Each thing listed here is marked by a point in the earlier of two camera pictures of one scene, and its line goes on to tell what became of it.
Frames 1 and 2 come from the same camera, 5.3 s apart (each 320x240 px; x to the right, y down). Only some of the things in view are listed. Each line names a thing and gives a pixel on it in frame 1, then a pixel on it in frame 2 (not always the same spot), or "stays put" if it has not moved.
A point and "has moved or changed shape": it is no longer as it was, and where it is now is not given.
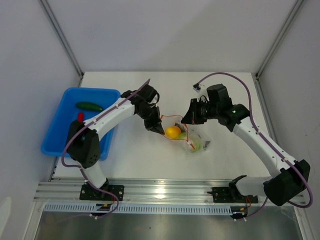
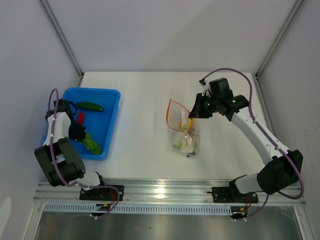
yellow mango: [173, 132] has moved or changed shape
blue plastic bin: [67, 111] stays put
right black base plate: [229, 195] stays put
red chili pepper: [81, 117] stays put
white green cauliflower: [197, 143] -> [187, 145]
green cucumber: [88, 105] stays put
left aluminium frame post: [63, 40] stays put
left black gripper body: [147, 116] -> [76, 131]
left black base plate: [88, 193] stays put
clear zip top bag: [197, 140] has moved or changed shape
